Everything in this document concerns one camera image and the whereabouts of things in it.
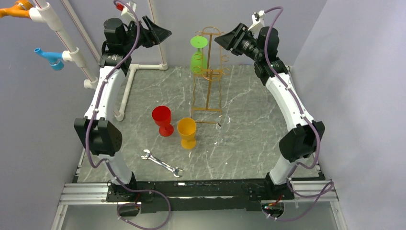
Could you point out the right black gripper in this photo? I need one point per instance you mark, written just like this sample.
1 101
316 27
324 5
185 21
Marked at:
232 40

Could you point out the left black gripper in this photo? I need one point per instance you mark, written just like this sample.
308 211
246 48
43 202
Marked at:
160 34

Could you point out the green plastic wine glass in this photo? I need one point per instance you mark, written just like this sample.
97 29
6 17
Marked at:
198 59

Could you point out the red plastic wine glass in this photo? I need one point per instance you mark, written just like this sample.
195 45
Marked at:
162 117

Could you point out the clear wine glass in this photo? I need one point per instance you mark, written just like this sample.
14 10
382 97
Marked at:
222 126

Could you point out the orange plastic wine glass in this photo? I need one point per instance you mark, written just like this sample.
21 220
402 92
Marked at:
187 130

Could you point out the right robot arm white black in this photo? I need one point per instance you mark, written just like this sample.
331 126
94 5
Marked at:
304 133

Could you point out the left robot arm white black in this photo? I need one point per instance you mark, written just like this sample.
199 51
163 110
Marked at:
101 140

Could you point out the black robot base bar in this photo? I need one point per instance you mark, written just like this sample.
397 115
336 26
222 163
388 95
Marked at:
195 195

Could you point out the blue pipe fitting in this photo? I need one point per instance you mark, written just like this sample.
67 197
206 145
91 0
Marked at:
54 59

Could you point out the silver open-end wrench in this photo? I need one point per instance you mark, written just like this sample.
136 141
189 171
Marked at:
176 171

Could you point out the orange pipe fitting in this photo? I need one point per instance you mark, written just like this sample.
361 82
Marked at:
20 9

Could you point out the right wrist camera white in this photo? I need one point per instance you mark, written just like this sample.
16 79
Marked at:
257 21

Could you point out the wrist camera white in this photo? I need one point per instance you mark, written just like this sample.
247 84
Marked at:
125 12
257 21

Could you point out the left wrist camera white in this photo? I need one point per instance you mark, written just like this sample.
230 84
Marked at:
125 12

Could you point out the gold wire wine glass rack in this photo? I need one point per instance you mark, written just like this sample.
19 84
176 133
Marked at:
210 74

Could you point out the white PVC pipe frame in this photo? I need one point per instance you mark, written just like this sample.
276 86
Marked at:
43 12

